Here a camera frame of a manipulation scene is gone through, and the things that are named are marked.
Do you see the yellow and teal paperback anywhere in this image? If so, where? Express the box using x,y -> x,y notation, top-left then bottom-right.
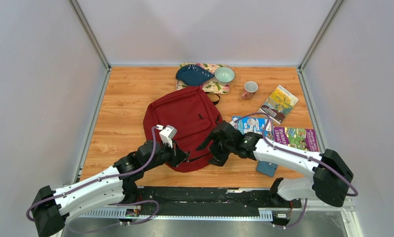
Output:
258,85 -> 299,124

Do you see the dark blue leaf plate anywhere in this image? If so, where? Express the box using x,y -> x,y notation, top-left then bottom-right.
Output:
175,64 -> 215,86

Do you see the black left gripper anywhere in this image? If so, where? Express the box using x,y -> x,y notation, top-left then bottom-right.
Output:
143,138 -> 190,172

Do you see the pink patterned mug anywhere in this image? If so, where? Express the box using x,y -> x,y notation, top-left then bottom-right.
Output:
241,81 -> 259,100

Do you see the red student backpack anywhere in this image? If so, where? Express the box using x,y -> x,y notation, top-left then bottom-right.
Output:
143,86 -> 223,173

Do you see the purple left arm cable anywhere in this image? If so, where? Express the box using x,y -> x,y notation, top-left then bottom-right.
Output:
26,125 -> 160,235

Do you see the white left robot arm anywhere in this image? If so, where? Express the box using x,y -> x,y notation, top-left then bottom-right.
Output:
27,140 -> 189,237

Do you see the blue leather wallet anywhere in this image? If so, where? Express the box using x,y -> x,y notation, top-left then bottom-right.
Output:
256,161 -> 278,177

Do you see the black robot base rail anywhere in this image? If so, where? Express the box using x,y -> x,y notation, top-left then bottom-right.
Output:
122,186 -> 302,225

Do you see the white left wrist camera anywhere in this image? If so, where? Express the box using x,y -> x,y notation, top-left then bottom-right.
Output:
156,124 -> 177,148

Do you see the pale green ceramic bowl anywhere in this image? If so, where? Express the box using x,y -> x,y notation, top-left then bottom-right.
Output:
214,67 -> 235,83

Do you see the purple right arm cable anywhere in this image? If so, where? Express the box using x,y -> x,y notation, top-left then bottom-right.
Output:
233,112 -> 359,230

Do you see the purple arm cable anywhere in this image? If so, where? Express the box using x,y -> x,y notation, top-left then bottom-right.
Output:
233,112 -> 359,230
26,125 -> 160,235

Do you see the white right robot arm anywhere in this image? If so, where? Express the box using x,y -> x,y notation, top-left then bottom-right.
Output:
197,121 -> 358,207

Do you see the floral rectangular tray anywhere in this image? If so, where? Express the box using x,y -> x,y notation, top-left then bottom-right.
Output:
179,63 -> 230,94

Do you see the blue treehouse book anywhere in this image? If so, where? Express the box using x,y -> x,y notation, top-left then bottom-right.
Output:
233,116 -> 274,140

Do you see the purple treehouse book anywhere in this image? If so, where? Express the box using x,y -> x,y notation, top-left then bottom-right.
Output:
273,126 -> 320,152

